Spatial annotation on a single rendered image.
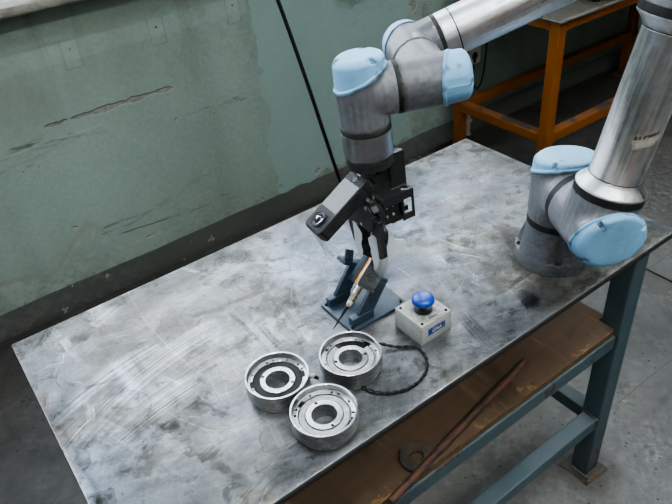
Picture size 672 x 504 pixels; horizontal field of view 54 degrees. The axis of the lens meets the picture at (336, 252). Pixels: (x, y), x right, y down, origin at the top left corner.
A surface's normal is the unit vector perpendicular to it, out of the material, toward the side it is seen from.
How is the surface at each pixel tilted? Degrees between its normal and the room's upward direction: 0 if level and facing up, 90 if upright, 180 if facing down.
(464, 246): 0
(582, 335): 0
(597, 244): 98
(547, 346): 0
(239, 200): 90
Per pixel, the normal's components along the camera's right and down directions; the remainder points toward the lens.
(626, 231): 0.12, 0.68
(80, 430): -0.07, -0.81
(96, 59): 0.59, 0.44
